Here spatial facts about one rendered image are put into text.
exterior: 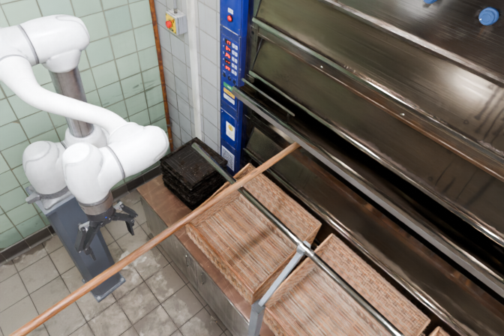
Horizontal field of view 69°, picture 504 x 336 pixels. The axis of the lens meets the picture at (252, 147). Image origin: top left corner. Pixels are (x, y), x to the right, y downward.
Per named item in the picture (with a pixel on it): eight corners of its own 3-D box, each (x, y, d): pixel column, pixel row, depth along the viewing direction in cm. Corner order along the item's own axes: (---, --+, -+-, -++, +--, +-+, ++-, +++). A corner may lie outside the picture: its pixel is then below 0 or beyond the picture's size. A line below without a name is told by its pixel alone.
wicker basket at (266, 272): (247, 190, 233) (249, 160, 213) (314, 250, 206) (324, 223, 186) (184, 233, 208) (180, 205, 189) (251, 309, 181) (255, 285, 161)
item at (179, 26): (177, 25, 209) (175, 7, 201) (187, 31, 204) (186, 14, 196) (166, 28, 205) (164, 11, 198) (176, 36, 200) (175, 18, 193)
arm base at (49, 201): (19, 193, 171) (14, 185, 167) (64, 168, 183) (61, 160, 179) (37, 216, 163) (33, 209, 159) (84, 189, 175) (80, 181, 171)
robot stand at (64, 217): (82, 280, 244) (24, 188, 173) (109, 260, 255) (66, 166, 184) (98, 303, 235) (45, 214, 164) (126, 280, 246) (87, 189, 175)
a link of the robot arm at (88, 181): (82, 213, 95) (128, 188, 102) (64, 172, 85) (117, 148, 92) (65, 188, 101) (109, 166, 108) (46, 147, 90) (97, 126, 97)
